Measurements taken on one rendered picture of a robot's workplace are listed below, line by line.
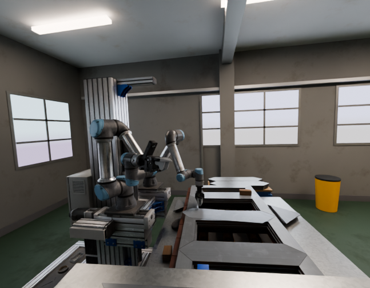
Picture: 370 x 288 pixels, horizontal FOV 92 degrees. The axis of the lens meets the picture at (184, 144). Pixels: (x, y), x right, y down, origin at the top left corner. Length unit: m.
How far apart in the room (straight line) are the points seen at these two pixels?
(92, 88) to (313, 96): 4.04
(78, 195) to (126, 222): 0.55
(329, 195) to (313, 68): 2.47
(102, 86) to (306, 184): 4.24
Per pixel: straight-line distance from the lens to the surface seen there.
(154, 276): 0.85
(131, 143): 1.24
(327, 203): 4.26
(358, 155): 5.01
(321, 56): 4.78
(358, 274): 1.59
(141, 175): 1.11
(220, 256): 1.23
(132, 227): 1.45
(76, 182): 1.77
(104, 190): 1.28
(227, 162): 3.97
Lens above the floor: 1.61
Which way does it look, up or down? 5 degrees down
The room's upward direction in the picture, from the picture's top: 2 degrees counter-clockwise
